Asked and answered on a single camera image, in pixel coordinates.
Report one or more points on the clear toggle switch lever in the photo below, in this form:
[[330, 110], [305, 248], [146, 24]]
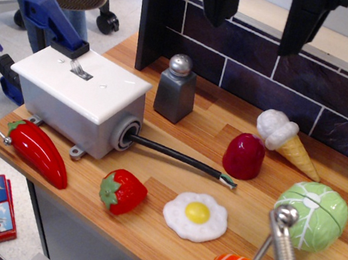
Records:
[[77, 69]]

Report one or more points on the dark brick-pattern back panel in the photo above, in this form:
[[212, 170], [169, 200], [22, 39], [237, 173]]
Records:
[[243, 60]]

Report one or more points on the grey salt shaker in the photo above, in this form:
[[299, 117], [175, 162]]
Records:
[[176, 90]]

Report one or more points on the black chair caster wheel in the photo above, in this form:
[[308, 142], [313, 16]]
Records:
[[107, 22]]

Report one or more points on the toy ice cream cone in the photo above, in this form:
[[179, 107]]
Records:
[[281, 135]]

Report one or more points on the dark red toy radish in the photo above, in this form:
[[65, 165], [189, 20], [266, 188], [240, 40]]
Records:
[[244, 156]]

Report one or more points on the blue bar clamp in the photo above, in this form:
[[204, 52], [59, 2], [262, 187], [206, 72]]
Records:
[[46, 15]]

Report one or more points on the green toy cabbage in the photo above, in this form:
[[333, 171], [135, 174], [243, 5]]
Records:
[[323, 215]]

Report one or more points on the metal clamp screw right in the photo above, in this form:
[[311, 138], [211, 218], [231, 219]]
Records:
[[281, 219]]

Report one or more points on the red toy strawberry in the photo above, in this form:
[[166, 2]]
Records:
[[121, 192]]

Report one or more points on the toy fried egg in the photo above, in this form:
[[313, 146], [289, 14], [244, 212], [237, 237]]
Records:
[[196, 217]]

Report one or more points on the red toy chili pepper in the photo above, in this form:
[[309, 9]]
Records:
[[37, 149]]

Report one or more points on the white light switch box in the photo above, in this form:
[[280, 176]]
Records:
[[94, 112]]

